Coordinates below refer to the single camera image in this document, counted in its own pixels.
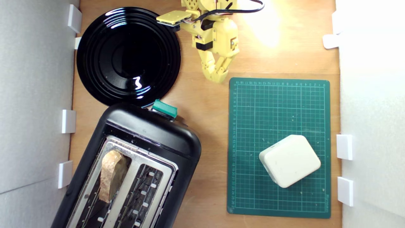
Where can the brown bread slice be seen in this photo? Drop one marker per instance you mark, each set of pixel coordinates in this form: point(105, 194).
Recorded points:
point(110, 174)

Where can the green toaster lever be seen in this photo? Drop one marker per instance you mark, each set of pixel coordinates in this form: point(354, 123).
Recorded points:
point(164, 108)

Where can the black two-slot toaster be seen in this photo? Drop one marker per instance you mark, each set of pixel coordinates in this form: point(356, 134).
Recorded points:
point(152, 129)

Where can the green cutting mat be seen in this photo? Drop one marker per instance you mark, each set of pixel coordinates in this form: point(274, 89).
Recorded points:
point(269, 110)

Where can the black round plate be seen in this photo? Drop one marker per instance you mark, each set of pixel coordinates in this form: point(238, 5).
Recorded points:
point(126, 57)

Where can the white block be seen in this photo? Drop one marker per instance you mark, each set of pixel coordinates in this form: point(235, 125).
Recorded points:
point(289, 161)

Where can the yellow wrist camera mount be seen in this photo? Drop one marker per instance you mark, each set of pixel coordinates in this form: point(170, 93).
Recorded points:
point(172, 17)

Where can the white wall clip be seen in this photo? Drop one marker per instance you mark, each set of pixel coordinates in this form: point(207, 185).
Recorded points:
point(345, 147)
point(345, 191)
point(330, 41)
point(68, 121)
point(77, 42)
point(74, 18)
point(65, 174)

